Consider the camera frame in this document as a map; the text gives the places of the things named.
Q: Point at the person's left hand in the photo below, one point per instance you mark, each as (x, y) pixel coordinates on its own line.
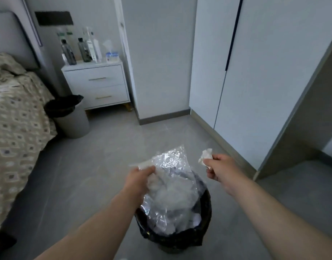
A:
(136, 184)

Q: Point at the white crumpled waste paper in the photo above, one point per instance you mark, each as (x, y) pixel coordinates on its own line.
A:
(193, 220)

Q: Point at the white tissue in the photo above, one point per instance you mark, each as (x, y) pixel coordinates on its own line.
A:
(205, 157)

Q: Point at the bed with patterned beige bedspread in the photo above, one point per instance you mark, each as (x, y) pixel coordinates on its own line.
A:
(17, 132)

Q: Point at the grey desk side panel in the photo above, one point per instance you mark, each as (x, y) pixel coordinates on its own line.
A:
(301, 113)

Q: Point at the person's right forearm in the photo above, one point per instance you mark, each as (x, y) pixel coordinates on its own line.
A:
(279, 216)

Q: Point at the white wardrobe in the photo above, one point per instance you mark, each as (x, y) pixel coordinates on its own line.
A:
(263, 78)

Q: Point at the person's left forearm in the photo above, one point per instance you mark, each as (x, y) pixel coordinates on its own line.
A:
(90, 232)

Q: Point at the dark grey plastic bottle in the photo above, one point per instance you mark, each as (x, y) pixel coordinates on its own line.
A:
(84, 51)
(69, 54)

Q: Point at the tissue box with white tissue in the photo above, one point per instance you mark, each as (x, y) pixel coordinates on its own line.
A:
(111, 55)

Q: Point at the trash bin with black liner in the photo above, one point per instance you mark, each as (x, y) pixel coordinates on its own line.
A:
(182, 240)

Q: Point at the grey trash bin black liner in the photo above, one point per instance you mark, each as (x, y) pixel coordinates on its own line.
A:
(71, 119)

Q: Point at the clear crinkled plastic bag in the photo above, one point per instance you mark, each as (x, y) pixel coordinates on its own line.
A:
(174, 186)

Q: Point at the person's left fingers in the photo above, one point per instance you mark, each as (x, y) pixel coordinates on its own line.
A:
(148, 170)

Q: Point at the person's right hand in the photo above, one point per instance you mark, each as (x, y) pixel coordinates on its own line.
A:
(225, 171)

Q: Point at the white tube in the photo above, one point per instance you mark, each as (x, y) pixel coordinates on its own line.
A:
(97, 51)

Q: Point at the white pump bottle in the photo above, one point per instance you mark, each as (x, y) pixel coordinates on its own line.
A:
(90, 43)

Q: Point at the black wall switch panel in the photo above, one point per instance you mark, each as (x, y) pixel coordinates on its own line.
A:
(54, 18)

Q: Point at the person's right thumb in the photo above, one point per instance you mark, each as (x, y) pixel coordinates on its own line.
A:
(220, 157)

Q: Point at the grey padded headboard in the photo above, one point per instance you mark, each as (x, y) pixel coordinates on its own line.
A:
(11, 35)

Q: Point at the white two-drawer nightstand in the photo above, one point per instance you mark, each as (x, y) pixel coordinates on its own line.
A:
(98, 86)

